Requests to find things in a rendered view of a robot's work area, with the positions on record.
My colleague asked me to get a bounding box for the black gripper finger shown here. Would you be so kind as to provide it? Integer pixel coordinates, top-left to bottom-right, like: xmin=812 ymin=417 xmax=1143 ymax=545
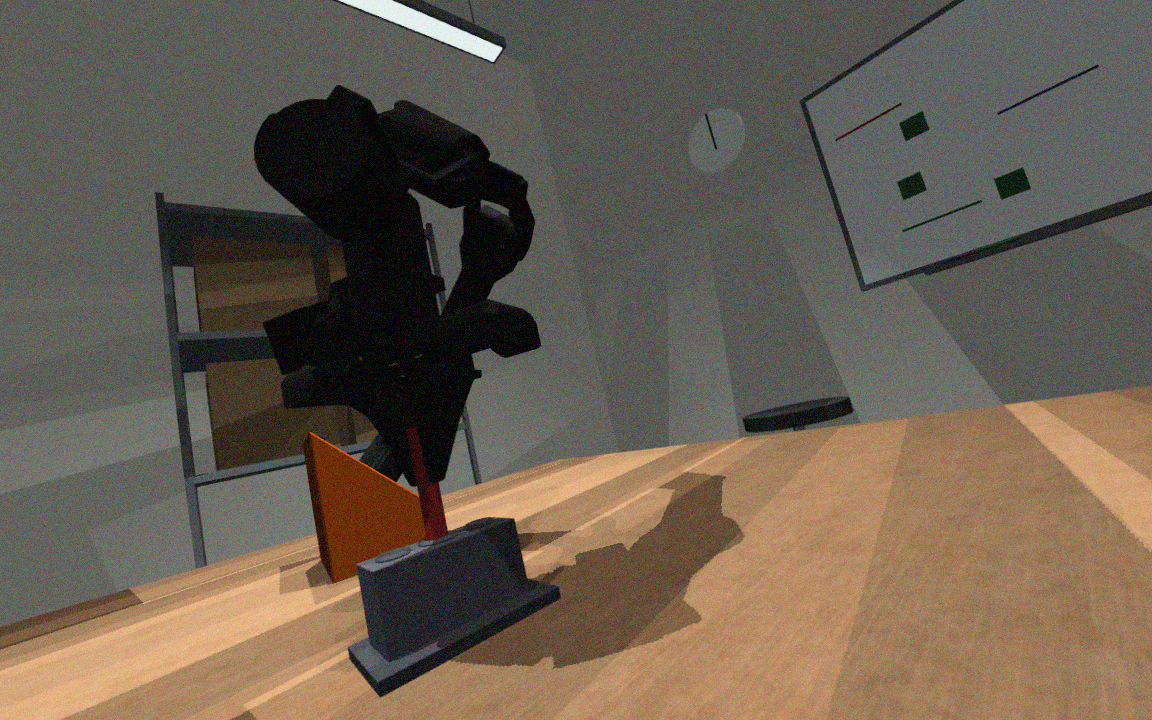
xmin=393 ymin=369 xmax=482 ymax=483
xmin=334 ymin=389 xmax=417 ymax=487

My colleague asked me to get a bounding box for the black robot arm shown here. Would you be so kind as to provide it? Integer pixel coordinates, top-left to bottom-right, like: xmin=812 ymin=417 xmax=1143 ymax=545
xmin=253 ymin=85 xmax=535 ymax=376

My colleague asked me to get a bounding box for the dark red peg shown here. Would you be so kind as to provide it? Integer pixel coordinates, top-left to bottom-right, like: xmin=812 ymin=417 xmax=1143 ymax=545
xmin=407 ymin=427 xmax=448 ymax=541

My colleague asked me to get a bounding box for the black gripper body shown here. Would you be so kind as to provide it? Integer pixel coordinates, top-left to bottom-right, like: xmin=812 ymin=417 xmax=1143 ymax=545
xmin=280 ymin=251 xmax=541 ymax=408

